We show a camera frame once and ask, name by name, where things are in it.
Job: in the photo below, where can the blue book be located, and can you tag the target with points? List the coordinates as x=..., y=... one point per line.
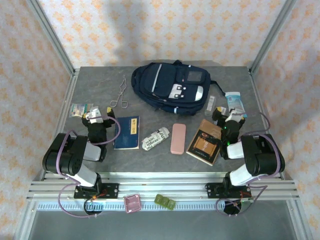
x=127, y=135

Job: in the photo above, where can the pink phone case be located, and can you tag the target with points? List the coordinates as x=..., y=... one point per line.
x=178, y=138

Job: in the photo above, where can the black white printed packet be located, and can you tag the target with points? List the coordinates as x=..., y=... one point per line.
x=155, y=141

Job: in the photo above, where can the navy blue backpack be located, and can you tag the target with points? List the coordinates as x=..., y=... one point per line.
x=165, y=82

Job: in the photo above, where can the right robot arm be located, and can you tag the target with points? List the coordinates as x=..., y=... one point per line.
x=262, y=155

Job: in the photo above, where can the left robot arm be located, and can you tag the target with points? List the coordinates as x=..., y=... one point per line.
x=70, y=155

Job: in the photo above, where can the clear plastic tube box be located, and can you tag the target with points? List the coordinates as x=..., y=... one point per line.
x=210, y=105

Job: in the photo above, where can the blue wet wipes packet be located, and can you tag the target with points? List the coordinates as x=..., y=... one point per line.
x=233, y=100

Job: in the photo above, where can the small pink tray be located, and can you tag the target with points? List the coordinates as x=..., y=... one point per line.
x=132, y=203

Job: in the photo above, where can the small green tray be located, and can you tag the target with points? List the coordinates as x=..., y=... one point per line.
x=165, y=202

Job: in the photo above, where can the grey metal lower panel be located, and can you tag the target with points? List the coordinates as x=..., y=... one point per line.
x=160, y=225

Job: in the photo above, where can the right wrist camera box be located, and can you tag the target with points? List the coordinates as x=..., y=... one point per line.
x=235, y=116

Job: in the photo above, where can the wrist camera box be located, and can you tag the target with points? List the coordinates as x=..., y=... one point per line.
x=94, y=115
x=235, y=116

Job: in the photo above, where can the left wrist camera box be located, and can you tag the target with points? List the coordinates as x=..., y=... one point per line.
x=94, y=115

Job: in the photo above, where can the aluminium side rail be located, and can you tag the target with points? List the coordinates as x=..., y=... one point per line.
x=258, y=95
x=65, y=105

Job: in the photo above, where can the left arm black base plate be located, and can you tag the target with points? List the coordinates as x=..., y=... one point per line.
x=112, y=190

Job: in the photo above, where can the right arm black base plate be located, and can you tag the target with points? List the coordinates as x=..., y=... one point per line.
x=212, y=191

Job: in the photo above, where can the aluminium mounting rail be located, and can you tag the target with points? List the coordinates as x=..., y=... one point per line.
x=162, y=186

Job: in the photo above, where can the aluminium frame post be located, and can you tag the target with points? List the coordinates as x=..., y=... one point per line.
x=50, y=35
x=272, y=35

